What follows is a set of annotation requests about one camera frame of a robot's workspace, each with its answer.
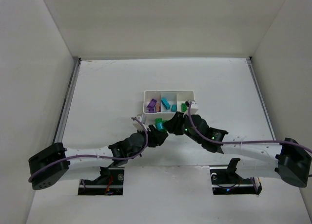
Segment teal rounded lego brick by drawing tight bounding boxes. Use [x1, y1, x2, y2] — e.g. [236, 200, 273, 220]
[155, 122, 167, 132]

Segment green lego brick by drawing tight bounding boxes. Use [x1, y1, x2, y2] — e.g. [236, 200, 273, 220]
[155, 118, 166, 124]

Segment small teal lego brick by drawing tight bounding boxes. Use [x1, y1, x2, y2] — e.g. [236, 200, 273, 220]
[171, 105, 177, 112]

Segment green lego plate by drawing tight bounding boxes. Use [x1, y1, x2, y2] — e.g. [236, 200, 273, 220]
[181, 103, 188, 112]

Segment purple curved lego brick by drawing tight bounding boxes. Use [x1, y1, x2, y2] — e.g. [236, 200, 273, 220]
[147, 108, 156, 113]

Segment purple lego plate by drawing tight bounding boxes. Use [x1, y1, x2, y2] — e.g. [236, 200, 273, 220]
[147, 98, 157, 110]

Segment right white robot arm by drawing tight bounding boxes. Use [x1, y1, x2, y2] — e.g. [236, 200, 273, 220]
[163, 112, 312, 187]

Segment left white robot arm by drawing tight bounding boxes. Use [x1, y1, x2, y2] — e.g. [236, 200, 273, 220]
[28, 125, 168, 190]

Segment white three-compartment tray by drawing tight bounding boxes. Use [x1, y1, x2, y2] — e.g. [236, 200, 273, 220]
[143, 90, 195, 120]

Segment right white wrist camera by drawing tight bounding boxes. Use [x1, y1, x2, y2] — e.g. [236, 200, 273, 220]
[185, 101, 198, 115]

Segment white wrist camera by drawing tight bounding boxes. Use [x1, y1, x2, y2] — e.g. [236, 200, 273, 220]
[131, 114, 148, 131]
[185, 101, 198, 115]

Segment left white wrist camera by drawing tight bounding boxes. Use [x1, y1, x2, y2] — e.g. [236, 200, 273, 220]
[131, 114, 148, 131]

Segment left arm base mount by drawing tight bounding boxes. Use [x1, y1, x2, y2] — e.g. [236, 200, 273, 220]
[78, 168, 124, 196]

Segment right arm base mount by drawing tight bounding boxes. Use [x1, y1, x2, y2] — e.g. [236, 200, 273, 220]
[210, 158, 262, 195]

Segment left aluminium rail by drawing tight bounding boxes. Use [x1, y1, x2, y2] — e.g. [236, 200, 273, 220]
[52, 56, 81, 144]

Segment aluminium rail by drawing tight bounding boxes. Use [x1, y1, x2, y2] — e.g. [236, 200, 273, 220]
[52, 56, 81, 144]
[246, 56, 276, 140]

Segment right aluminium rail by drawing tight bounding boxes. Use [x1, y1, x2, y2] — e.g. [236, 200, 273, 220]
[246, 56, 276, 140]

